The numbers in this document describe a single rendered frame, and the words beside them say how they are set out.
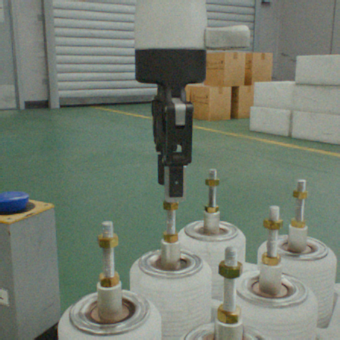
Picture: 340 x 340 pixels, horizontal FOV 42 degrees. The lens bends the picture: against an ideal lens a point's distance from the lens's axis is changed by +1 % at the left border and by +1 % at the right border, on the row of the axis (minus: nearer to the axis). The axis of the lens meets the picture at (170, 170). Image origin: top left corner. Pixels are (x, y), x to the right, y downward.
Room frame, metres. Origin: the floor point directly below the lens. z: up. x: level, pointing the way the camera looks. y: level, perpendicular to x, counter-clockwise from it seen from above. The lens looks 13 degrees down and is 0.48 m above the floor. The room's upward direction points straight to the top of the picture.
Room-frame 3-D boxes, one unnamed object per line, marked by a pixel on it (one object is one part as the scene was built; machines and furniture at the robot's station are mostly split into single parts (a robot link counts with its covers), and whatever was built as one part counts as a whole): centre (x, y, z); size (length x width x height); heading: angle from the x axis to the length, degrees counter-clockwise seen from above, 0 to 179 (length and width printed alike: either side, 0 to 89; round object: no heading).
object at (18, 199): (0.49, 0.19, 0.32); 0.04 x 0.04 x 0.02
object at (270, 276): (0.42, -0.10, 0.26); 0.02 x 0.02 x 0.03
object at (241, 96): (4.28, -0.66, 0.15); 0.30 x 0.24 x 0.30; 33
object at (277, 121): (3.29, -0.88, 0.09); 0.39 x 0.39 x 0.18; 33
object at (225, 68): (4.19, -0.50, 0.45); 0.30 x 0.24 x 0.30; 34
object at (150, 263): (0.47, 0.00, 0.25); 0.08 x 0.08 x 0.01
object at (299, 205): (0.52, -0.16, 0.30); 0.01 x 0.01 x 0.08; 66
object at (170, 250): (0.47, 0.00, 0.26); 0.02 x 0.02 x 0.03
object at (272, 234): (0.42, -0.10, 0.30); 0.01 x 0.01 x 0.08; 26
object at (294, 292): (0.42, -0.10, 0.25); 0.08 x 0.08 x 0.01
